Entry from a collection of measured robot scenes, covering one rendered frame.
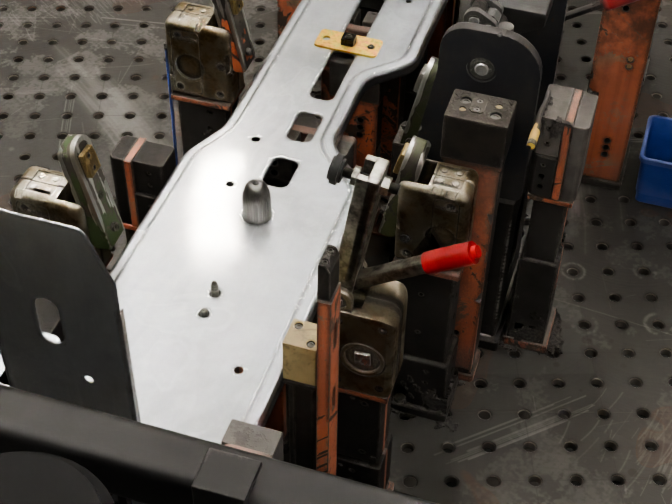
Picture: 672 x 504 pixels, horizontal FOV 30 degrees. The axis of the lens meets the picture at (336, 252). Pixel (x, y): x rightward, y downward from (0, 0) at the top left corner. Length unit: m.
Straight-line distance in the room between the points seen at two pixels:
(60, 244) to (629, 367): 0.95
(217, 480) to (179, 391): 0.74
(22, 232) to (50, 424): 0.43
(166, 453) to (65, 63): 1.69
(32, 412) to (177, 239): 0.86
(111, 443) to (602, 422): 1.16
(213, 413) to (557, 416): 0.55
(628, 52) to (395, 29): 0.33
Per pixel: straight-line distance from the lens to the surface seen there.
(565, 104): 1.44
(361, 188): 1.11
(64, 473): 0.42
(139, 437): 0.50
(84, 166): 1.33
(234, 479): 0.48
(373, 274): 1.20
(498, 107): 1.36
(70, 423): 0.51
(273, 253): 1.34
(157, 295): 1.31
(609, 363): 1.68
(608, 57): 1.79
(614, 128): 1.86
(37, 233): 0.92
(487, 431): 1.58
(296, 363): 1.19
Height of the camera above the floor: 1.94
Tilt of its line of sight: 45 degrees down
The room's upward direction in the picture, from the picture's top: 1 degrees clockwise
